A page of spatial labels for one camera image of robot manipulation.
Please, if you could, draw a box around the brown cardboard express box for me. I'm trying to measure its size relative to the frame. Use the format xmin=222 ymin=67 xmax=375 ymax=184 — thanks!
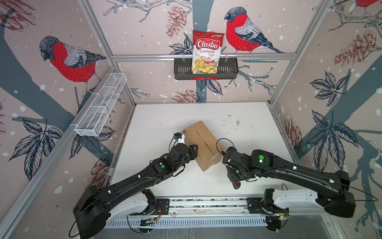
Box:
xmin=185 ymin=121 xmax=224 ymax=172

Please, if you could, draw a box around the red black utility knife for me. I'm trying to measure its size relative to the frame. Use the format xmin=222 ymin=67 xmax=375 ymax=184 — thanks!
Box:
xmin=232 ymin=181 xmax=241 ymax=190

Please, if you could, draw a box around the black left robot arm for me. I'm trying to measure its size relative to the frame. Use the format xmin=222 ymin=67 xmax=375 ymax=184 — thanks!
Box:
xmin=73 ymin=143 xmax=198 ymax=239

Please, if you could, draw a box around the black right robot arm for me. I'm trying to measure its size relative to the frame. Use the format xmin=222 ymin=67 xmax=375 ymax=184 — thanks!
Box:
xmin=222 ymin=146 xmax=356 ymax=218

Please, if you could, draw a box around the Chuba cassava chips bag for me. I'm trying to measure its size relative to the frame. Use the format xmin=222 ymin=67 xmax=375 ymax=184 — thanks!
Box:
xmin=192 ymin=30 xmax=224 ymax=74

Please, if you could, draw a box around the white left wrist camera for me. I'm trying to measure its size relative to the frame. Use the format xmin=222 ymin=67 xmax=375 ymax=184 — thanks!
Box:
xmin=173 ymin=131 xmax=185 ymax=145

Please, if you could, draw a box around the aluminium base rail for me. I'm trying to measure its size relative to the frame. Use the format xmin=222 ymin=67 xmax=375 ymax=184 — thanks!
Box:
xmin=106 ymin=197 xmax=325 ymax=233

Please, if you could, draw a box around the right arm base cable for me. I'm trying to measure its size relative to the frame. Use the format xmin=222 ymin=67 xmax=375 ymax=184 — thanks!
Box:
xmin=243 ymin=197 xmax=290 ymax=233

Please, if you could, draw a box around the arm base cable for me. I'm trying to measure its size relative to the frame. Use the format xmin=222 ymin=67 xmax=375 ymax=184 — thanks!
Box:
xmin=125 ymin=206 xmax=163 ymax=235
xmin=243 ymin=197 xmax=290 ymax=233

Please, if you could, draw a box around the left arm base cable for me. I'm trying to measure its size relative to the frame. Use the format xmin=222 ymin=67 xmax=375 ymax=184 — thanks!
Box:
xmin=125 ymin=206 xmax=163 ymax=235

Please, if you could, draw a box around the black wire wall basket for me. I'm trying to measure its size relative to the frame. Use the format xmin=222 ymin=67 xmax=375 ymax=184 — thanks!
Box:
xmin=174 ymin=56 xmax=239 ymax=80

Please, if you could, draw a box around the white mesh wall shelf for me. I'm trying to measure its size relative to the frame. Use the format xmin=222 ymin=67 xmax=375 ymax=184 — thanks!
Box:
xmin=75 ymin=73 xmax=127 ymax=137

